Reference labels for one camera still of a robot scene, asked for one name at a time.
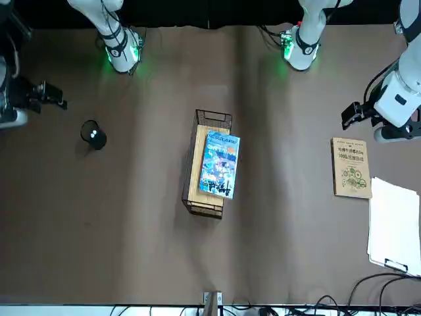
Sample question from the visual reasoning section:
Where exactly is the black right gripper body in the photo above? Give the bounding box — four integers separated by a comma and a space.
6, 77, 42, 111

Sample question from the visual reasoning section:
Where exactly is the blue cover book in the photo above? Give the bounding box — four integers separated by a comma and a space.
197, 129, 242, 201

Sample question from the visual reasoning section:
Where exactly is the black wire wooden shelf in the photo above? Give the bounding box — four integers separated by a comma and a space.
181, 109, 234, 221

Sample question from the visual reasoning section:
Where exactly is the brown cover book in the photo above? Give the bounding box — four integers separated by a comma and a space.
330, 136, 374, 199

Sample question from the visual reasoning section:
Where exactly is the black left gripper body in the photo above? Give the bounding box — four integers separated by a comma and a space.
359, 101, 387, 128

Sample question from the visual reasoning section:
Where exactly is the clipboard with white papers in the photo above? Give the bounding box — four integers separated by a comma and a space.
366, 176, 421, 278

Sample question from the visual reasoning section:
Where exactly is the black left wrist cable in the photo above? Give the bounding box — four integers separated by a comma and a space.
362, 61, 402, 111

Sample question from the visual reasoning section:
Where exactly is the black mesh pen holder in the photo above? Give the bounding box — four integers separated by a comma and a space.
80, 119, 108, 152

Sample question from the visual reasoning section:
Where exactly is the aluminium camera post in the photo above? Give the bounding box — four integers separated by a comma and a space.
201, 290, 224, 316

